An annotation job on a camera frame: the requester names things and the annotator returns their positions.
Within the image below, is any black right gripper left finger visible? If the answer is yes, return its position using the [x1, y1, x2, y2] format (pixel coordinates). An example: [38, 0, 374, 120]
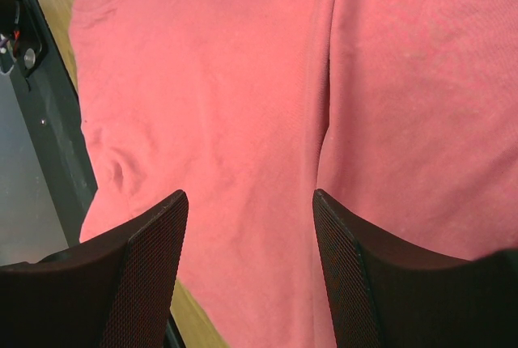
[1, 190, 189, 347]

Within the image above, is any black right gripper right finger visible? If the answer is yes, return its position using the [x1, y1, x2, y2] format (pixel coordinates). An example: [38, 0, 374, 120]
[312, 189, 517, 347]

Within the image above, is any salmon pink t-shirt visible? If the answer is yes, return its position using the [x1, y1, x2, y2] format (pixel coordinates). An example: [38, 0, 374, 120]
[70, 0, 517, 347]

